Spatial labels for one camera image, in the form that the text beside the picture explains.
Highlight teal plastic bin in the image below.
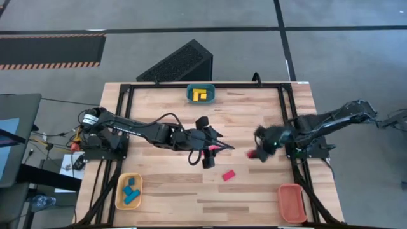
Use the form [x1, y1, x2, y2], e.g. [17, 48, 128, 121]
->
[186, 83, 217, 104]

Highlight orange plastic tray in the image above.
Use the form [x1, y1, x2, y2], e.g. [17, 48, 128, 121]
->
[277, 183, 308, 224]

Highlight black floor stand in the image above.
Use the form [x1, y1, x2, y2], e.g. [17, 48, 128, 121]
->
[376, 109, 407, 130]

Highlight thick red block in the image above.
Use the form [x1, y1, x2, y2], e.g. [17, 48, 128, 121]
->
[221, 169, 237, 182]

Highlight hazard striped black mat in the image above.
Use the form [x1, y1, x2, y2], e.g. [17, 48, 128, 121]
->
[0, 33, 107, 71]

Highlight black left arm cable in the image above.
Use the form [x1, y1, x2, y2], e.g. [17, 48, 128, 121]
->
[139, 112, 204, 167]

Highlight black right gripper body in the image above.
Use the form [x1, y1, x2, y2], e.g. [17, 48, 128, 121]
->
[265, 125, 295, 156]

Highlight black table frame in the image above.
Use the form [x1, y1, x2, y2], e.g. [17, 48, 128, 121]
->
[74, 81, 346, 229]

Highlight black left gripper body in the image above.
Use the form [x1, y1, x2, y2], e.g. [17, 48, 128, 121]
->
[177, 128, 212, 153]

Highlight black side desk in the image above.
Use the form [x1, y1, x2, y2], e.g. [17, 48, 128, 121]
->
[0, 93, 42, 188]

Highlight blue lit screen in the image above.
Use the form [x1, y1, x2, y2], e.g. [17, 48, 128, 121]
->
[0, 118, 20, 181]

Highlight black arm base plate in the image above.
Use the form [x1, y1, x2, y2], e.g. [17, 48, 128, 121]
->
[286, 135, 336, 160]
[83, 135, 130, 161]

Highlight clear water bottle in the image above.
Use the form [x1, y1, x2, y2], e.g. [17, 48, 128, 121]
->
[31, 194, 57, 211]

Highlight black mesh box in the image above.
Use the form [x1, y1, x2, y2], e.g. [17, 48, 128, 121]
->
[136, 38, 214, 83]

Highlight long blue block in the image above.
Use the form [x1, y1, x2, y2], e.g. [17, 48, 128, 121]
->
[123, 189, 141, 205]

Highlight white paper sheet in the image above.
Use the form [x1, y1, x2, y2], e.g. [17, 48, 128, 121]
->
[55, 152, 86, 193]

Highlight long red block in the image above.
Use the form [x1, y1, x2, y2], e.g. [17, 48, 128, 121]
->
[201, 145, 221, 156]

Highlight yellow plastic tray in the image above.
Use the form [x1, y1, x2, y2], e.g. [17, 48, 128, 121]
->
[114, 172, 143, 211]

